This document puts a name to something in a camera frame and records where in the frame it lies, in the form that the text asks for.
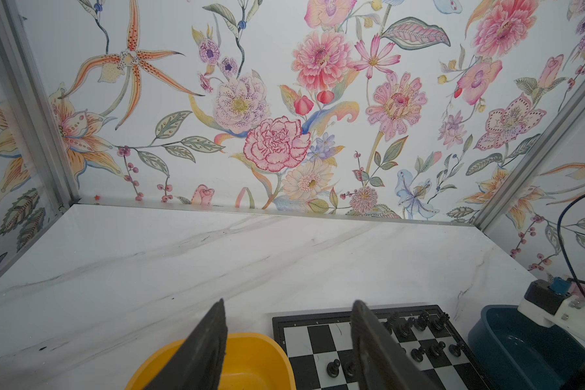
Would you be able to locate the yellow plastic tray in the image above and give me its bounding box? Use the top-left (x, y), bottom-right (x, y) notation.
top-left (126, 332), bottom-right (297, 389)

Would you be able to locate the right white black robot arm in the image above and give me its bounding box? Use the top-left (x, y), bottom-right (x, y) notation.
top-left (518, 278), bottom-right (585, 341)

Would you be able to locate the black knight piece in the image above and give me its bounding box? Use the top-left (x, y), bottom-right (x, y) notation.
top-left (414, 310), bottom-right (430, 332)

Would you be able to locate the black pawn h7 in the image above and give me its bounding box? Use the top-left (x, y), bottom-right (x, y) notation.
top-left (448, 342), bottom-right (464, 358)

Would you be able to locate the black rook piece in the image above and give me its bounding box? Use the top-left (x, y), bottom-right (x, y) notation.
top-left (431, 313), bottom-right (450, 332)

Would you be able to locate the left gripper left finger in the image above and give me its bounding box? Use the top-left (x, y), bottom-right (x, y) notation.
top-left (145, 299), bottom-right (228, 390)

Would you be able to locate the dark teal plastic tray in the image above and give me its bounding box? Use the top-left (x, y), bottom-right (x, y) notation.
top-left (467, 305), bottom-right (585, 389)

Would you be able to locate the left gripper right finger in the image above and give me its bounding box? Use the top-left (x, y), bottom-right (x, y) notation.
top-left (350, 300), bottom-right (437, 390)

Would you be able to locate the black pawn f7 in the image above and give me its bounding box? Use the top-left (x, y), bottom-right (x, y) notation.
top-left (410, 346), bottom-right (426, 362)

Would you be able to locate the black white chessboard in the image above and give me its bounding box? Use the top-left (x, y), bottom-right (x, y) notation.
top-left (272, 305), bottom-right (493, 389)

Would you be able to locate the black pawn g7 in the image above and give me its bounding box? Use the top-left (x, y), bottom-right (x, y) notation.
top-left (427, 341), bottom-right (446, 358)

